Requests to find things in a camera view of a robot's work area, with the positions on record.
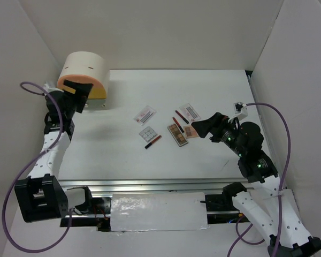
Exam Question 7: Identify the pink top drawer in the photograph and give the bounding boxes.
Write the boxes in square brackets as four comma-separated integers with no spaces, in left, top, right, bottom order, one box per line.
[57,74,108,91]

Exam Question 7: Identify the red lip liner tube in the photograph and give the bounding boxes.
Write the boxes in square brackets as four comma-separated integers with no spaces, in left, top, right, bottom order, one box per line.
[172,117,184,133]

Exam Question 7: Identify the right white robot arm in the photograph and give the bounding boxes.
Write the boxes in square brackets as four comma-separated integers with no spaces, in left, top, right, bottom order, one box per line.
[192,112,321,256]

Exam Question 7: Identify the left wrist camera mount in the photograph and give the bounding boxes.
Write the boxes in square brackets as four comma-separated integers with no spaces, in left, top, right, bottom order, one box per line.
[43,82,57,94]

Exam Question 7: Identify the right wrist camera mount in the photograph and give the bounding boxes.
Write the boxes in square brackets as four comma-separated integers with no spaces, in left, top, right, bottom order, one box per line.
[231,102,248,121]

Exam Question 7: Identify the cream rounded drawer cabinet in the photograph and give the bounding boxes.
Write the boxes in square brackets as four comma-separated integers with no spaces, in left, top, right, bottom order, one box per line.
[59,51,110,110]

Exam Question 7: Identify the right false lash box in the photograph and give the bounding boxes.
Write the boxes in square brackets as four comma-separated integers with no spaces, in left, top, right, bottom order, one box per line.
[180,103,201,123]

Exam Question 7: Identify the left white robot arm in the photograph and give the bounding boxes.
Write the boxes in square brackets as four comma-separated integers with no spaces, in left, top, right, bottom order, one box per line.
[14,80,94,223]

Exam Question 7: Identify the red lip gloss tube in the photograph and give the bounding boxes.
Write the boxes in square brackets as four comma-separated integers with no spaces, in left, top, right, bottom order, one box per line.
[144,135,162,149]

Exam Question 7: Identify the white nine-pan palette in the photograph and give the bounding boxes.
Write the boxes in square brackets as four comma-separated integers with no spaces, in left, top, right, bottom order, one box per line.
[139,126,158,142]

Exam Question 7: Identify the white foil cover sheet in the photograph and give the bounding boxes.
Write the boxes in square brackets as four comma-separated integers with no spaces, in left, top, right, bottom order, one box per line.
[110,192,209,232]

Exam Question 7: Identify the yellow drawer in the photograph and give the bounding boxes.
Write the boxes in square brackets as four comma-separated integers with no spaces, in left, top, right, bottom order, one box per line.
[88,85,107,100]

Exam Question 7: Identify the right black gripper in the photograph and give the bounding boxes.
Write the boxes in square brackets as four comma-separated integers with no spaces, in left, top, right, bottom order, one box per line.
[191,110,246,156]

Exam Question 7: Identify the long brown eyeshadow palette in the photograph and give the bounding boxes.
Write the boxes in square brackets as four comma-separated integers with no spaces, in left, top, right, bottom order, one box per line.
[167,123,188,147]

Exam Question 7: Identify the left false lash box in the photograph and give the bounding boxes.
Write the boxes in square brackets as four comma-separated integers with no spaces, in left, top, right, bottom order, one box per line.
[133,105,157,126]

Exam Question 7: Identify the false lash box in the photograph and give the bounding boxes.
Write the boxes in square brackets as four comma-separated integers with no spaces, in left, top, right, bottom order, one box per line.
[133,105,157,126]
[180,103,201,123]

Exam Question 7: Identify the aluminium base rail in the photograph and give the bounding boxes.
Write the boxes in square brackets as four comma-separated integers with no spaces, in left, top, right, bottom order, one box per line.
[59,178,253,197]

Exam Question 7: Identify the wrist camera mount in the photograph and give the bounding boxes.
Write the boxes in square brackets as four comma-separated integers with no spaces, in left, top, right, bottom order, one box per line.
[43,82,57,94]
[231,102,248,121]

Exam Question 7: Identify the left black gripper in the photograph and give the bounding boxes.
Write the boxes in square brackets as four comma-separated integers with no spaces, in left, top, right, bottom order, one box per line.
[63,80,94,119]

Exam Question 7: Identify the small pink blush palette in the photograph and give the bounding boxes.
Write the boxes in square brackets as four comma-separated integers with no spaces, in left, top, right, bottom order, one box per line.
[183,125,199,139]

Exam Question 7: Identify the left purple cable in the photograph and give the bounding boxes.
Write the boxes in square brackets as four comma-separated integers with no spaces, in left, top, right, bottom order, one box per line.
[2,81,76,253]

